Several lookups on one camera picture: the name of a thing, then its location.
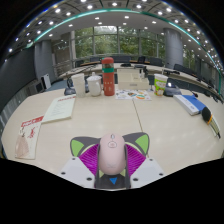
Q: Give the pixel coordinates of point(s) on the white printed paper sheet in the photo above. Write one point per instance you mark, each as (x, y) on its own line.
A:
(60, 108)

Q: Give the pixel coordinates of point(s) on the ceiling lights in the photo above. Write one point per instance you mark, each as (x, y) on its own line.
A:
(126, 16)

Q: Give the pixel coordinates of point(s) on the red drink bottle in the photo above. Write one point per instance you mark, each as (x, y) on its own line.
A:
(108, 78)

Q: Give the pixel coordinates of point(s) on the cream cardboard box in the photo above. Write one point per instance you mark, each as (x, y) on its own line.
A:
(132, 80)

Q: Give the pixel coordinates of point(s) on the colourful printed leaflet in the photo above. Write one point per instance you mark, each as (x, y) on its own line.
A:
(132, 95)

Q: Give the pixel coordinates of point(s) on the red and white leaflet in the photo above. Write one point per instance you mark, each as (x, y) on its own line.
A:
(29, 138)

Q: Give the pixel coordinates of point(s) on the cat-shaped grey green mouse pad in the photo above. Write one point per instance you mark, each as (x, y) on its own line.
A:
(141, 141)

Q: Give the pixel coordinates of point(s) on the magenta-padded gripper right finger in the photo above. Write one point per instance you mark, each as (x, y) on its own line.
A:
(145, 171)

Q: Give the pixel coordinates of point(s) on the green and white paper cup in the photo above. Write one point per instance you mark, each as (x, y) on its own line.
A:
(160, 86)

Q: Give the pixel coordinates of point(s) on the white lidded mug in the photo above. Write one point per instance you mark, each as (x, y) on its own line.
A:
(94, 86)

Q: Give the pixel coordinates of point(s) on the blue and white book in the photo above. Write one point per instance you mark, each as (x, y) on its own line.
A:
(191, 104)

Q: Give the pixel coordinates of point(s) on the pink computer mouse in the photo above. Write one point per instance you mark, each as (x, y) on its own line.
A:
(112, 155)

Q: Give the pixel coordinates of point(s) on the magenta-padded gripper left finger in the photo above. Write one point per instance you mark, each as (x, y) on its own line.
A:
(78, 171)

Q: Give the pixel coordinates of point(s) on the dark office chairs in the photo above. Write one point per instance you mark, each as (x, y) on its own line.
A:
(155, 61)

